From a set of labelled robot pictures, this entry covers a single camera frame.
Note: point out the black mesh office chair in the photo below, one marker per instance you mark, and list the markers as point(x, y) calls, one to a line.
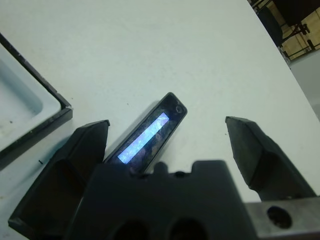
point(270, 25)

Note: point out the black phone-like camera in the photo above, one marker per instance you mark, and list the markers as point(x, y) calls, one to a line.
point(150, 135)

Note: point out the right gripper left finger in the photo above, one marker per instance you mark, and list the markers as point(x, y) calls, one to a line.
point(62, 175)

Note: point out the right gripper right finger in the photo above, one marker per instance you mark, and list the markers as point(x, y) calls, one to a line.
point(255, 155)

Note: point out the black box with white insert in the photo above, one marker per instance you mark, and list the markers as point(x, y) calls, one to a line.
point(15, 100)

